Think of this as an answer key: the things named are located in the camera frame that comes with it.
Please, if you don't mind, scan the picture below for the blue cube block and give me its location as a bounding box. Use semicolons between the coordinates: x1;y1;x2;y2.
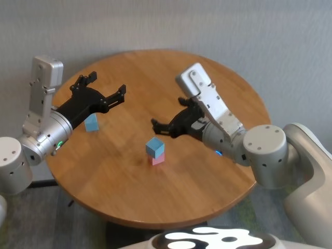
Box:
145;136;165;159
85;114;100;133

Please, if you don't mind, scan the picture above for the dark table pedestal base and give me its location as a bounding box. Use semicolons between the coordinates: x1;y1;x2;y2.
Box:
106;220;208;249

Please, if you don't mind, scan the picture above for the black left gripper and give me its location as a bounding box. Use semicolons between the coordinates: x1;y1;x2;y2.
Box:
56;71;127;130

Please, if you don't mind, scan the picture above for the pink cube block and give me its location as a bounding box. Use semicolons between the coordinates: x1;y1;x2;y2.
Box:
148;153;166;166

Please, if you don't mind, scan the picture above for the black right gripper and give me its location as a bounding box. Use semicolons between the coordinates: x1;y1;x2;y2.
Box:
151;96;209;143

